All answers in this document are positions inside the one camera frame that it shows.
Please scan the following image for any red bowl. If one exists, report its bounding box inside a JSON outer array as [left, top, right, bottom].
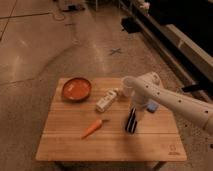
[[62, 77, 92, 102]]

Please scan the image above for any black box on floor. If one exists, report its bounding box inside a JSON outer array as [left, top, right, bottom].
[[121, 17, 141, 33]]

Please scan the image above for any wooden table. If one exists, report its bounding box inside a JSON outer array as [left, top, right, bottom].
[[36, 78, 187, 162]]

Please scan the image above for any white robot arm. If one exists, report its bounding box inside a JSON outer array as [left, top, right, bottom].
[[122, 74, 213, 135]]

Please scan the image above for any blue sponge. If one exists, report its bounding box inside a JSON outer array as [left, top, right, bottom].
[[147, 101, 159, 113]]

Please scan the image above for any orange carrot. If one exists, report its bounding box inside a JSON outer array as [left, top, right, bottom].
[[82, 119, 106, 139]]

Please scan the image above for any white plastic bottle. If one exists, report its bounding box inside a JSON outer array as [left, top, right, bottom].
[[95, 89, 118, 112]]

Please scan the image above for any metal shelf rack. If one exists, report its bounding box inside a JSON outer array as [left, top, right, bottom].
[[119, 0, 213, 98]]

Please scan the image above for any white ceramic cup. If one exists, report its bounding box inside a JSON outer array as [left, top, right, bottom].
[[121, 77, 133, 97]]

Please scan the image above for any black white striped eraser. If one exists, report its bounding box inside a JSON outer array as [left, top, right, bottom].
[[125, 108, 137, 134]]

